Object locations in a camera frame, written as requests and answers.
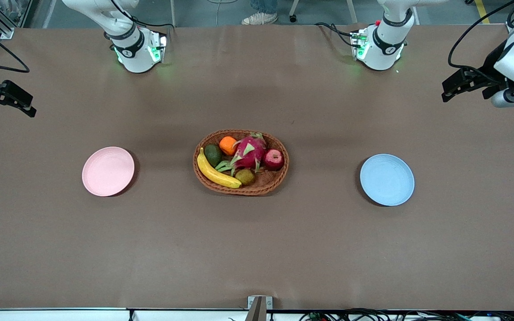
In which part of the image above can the black left arm base cable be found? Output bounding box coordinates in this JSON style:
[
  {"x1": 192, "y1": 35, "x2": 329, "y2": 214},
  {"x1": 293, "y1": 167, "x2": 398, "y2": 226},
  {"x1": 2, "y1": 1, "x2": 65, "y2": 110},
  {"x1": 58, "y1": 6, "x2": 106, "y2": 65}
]
[{"x1": 314, "y1": 22, "x2": 360, "y2": 47}]

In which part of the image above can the orange fruit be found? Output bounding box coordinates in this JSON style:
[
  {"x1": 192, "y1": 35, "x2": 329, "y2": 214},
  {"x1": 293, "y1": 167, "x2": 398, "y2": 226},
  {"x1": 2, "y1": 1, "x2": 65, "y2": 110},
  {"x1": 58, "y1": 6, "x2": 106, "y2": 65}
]
[{"x1": 219, "y1": 136, "x2": 238, "y2": 156}]

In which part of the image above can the dark green avocado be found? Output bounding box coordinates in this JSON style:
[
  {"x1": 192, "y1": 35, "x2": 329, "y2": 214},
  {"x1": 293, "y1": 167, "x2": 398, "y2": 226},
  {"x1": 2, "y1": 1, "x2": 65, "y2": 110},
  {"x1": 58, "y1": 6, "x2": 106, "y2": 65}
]
[{"x1": 204, "y1": 144, "x2": 223, "y2": 168}]

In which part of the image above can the white chair leg with caster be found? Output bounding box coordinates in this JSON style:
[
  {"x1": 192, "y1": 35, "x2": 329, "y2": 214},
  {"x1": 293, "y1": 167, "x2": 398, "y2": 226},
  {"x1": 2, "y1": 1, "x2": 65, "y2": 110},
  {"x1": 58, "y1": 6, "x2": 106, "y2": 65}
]
[{"x1": 289, "y1": 0, "x2": 358, "y2": 24}]

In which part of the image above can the brown wicker basket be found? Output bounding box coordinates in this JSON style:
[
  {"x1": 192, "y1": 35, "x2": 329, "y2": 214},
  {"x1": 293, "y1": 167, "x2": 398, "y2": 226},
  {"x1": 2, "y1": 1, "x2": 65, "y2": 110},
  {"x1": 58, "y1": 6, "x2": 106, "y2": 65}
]
[{"x1": 193, "y1": 129, "x2": 290, "y2": 196}]

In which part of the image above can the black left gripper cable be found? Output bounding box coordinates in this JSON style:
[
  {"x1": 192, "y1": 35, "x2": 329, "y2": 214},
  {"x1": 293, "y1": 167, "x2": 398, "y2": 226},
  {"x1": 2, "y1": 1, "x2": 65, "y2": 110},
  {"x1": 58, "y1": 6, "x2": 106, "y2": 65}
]
[{"x1": 448, "y1": 0, "x2": 514, "y2": 85}]

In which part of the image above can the red apple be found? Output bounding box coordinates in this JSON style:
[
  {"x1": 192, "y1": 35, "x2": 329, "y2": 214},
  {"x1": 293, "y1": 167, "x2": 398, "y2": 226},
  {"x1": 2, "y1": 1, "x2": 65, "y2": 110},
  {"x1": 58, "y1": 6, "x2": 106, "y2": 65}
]
[{"x1": 262, "y1": 149, "x2": 285, "y2": 171}]

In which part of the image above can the light blue plate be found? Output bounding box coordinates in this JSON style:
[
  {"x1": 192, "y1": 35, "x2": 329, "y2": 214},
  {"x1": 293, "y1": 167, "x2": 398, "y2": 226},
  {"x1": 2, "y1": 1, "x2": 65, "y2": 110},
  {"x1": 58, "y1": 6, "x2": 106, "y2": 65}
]
[{"x1": 360, "y1": 154, "x2": 415, "y2": 207}]

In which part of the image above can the yellow banana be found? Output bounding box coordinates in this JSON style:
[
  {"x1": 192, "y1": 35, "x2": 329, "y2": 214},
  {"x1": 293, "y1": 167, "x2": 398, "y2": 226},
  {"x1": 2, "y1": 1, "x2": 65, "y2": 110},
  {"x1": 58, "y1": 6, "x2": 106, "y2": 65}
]
[{"x1": 197, "y1": 147, "x2": 242, "y2": 189}]

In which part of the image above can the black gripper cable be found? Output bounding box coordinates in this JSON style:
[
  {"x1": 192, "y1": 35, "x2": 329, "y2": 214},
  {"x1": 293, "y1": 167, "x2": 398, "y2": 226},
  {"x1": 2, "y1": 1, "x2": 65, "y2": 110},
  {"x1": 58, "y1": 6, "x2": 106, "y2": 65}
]
[
  {"x1": 448, "y1": 0, "x2": 514, "y2": 85},
  {"x1": 0, "y1": 18, "x2": 30, "y2": 73}
]

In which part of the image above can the pink dragon fruit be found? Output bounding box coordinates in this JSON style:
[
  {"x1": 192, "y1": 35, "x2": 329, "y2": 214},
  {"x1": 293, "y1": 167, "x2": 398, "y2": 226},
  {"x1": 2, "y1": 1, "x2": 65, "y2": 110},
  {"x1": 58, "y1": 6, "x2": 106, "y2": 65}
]
[{"x1": 215, "y1": 132, "x2": 268, "y2": 176}]

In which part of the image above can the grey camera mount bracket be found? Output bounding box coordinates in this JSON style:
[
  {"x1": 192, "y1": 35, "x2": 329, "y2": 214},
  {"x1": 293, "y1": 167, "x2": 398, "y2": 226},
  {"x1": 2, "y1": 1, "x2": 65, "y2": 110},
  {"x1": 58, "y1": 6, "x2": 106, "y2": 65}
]
[{"x1": 247, "y1": 296, "x2": 273, "y2": 321}]

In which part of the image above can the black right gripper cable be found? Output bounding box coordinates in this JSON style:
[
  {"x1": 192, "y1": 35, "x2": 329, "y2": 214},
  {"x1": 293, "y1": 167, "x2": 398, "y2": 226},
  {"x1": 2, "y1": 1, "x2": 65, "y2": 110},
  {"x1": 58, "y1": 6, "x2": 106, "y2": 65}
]
[{"x1": 0, "y1": 18, "x2": 30, "y2": 73}]

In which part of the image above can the black cable bundle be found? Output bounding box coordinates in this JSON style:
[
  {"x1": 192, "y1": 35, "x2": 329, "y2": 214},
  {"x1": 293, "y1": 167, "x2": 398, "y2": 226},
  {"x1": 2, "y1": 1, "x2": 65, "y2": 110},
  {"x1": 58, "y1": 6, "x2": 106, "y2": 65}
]
[{"x1": 299, "y1": 308, "x2": 514, "y2": 321}]

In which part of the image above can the white table edge rail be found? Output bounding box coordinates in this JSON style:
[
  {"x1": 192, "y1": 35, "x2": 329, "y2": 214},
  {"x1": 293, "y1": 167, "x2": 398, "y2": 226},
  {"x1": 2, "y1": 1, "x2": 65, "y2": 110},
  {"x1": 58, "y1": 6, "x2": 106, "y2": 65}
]
[{"x1": 0, "y1": 308, "x2": 249, "y2": 321}]

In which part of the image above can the pink plate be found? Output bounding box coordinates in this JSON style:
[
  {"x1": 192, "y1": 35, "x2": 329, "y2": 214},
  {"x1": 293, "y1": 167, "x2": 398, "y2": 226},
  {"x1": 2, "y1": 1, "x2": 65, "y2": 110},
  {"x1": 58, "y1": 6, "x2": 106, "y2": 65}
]
[{"x1": 82, "y1": 147, "x2": 135, "y2": 197}]

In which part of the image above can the white sneaker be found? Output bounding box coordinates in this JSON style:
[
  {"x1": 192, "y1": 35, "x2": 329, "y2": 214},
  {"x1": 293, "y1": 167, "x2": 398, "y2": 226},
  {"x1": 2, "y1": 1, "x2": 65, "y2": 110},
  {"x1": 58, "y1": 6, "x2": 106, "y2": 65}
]
[{"x1": 241, "y1": 12, "x2": 278, "y2": 25}]

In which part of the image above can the brown green kiwi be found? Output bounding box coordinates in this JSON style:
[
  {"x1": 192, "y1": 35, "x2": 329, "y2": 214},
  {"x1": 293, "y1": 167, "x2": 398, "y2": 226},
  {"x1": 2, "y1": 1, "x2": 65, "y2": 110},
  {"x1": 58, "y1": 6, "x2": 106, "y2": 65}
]
[{"x1": 235, "y1": 169, "x2": 256, "y2": 186}]

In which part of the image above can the blue jeans leg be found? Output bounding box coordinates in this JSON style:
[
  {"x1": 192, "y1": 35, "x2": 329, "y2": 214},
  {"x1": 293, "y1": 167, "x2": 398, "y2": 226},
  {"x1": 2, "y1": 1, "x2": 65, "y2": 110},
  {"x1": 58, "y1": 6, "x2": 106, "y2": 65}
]
[{"x1": 250, "y1": 0, "x2": 278, "y2": 14}]

